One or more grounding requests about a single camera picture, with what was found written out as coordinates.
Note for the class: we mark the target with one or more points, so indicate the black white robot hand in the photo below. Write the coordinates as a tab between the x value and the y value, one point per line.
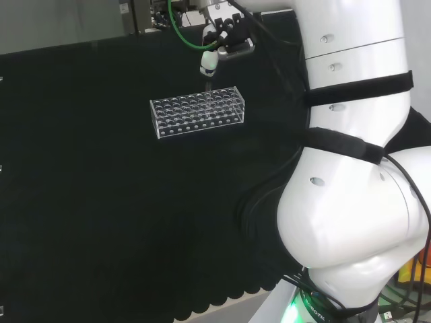
210	60

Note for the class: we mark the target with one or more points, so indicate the clear glass test tube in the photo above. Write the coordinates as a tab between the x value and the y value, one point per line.
208	88

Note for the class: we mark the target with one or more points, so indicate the clear acrylic test tube rack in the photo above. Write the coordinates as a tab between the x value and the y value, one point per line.
198	114

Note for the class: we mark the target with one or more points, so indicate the grey metal cabinet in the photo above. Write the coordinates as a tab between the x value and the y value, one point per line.
129	17

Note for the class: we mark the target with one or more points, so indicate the pale board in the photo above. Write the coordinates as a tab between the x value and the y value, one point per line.
60	23

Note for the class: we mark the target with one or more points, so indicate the black bench cloth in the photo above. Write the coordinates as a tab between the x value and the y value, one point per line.
101	202

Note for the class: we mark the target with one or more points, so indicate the yellow stop button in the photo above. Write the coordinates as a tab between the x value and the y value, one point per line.
409	269

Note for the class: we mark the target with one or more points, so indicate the silver plug connector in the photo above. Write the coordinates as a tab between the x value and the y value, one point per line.
388	315

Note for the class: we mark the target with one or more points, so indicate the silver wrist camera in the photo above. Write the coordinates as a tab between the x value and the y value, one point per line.
237	51

